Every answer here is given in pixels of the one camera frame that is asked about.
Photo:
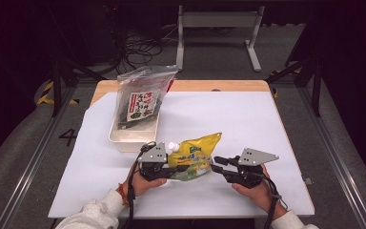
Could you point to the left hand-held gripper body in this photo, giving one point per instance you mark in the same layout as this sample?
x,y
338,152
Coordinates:
x,y
154,159

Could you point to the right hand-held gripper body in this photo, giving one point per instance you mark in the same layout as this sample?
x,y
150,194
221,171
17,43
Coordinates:
x,y
251,168

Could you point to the yellow green spout pouch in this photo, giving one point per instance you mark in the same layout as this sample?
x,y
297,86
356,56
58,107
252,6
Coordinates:
x,y
197,152

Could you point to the white plastic storage box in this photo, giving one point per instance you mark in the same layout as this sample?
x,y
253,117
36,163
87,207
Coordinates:
x,y
133,140

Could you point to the clear bag of dried seaweed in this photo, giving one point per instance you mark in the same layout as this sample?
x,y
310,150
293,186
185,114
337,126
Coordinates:
x,y
139,98

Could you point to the person's right hand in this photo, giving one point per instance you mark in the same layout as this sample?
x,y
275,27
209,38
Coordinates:
x,y
260,195

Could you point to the person's left hand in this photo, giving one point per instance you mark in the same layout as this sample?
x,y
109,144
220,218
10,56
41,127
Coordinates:
x,y
143,186

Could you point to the white table mat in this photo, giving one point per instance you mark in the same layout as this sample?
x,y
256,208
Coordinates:
x,y
203,120

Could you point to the white metal stand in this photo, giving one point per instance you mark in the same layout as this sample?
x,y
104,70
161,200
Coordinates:
x,y
217,19

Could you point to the small metal bracket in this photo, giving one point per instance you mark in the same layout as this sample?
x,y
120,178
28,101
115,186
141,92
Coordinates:
x,y
308,181

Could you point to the aluminium floor rail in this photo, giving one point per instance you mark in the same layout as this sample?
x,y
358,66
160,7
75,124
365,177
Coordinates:
x,y
336,152
28,162

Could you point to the black metal frame stand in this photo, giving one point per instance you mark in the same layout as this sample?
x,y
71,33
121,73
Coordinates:
x,y
56,79
316,82

